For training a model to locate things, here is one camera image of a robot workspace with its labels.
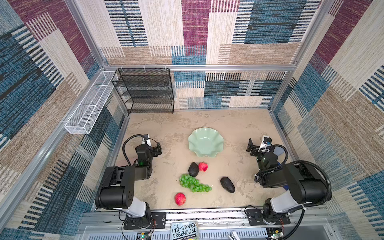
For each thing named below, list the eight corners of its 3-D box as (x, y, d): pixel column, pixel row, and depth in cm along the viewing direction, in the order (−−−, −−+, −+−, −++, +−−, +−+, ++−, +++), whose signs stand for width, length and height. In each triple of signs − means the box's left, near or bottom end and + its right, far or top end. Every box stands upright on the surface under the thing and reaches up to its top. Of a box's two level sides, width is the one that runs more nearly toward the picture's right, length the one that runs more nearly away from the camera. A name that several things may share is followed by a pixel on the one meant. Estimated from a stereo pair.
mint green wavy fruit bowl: (188, 160, 96) (187, 155, 91) (188, 132, 109) (188, 127, 105) (224, 160, 96) (225, 155, 91) (220, 132, 109) (221, 127, 105)
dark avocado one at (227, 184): (229, 195, 82) (230, 193, 79) (218, 181, 87) (219, 179, 83) (235, 190, 84) (237, 188, 80) (225, 177, 88) (226, 174, 85)
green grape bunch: (178, 183, 86) (177, 181, 82) (183, 174, 89) (183, 171, 86) (207, 199, 80) (207, 197, 77) (211, 189, 84) (212, 186, 80)
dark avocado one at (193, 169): (186, 172, 89) (186, 170, 86) (193, 163, 92) (193, 161, 90) (194, 178, 86) (194, 176, 84) (201, 168, 90) (201, 166, 88)
